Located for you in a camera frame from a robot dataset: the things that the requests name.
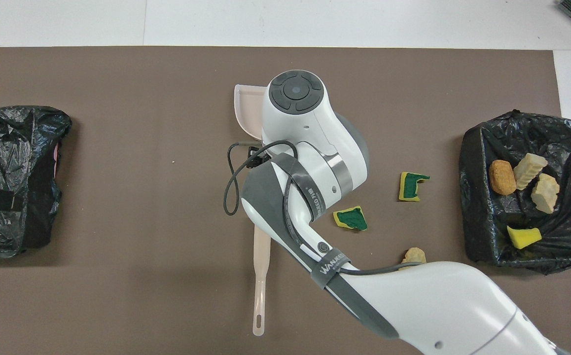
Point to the orange-brown sponge chunk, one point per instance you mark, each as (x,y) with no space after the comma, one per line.
(502,177)

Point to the pale yellow foam chunk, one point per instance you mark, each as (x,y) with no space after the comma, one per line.
(529,171)
(545,193)

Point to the notched green yellow sponge piece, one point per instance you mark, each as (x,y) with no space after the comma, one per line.
(409,187)

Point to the beige hand brush black bristles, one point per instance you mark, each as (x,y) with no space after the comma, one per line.
(261,276)

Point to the beige plastic dustpan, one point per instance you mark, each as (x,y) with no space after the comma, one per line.
(248,108)

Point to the small rounded yellow foam chunk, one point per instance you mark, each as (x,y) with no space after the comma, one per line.
(415,255)

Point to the green and yellow sponge piece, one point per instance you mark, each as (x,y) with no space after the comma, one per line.
(352,219)
(523,237)

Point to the pink plastic bin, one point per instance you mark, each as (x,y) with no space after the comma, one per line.
(57,158)

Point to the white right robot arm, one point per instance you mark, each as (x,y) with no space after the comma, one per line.
(315,133)

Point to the large brown table mat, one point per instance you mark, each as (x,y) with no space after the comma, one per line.
(142,271)

